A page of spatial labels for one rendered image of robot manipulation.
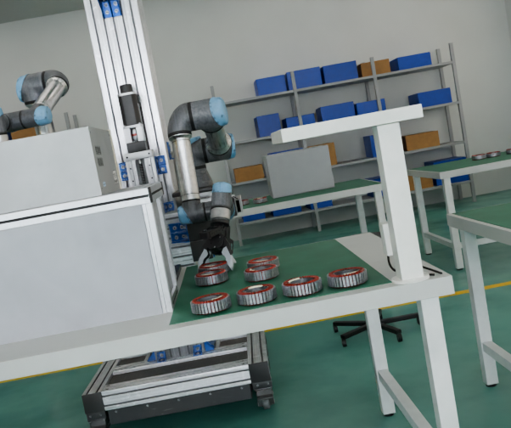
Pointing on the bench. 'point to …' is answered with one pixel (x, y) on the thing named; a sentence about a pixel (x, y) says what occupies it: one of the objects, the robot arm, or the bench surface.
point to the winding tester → (42, 171)
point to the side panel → (161, 254)
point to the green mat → (304, 263)
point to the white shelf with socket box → (387, 152)
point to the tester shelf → (139, 194)
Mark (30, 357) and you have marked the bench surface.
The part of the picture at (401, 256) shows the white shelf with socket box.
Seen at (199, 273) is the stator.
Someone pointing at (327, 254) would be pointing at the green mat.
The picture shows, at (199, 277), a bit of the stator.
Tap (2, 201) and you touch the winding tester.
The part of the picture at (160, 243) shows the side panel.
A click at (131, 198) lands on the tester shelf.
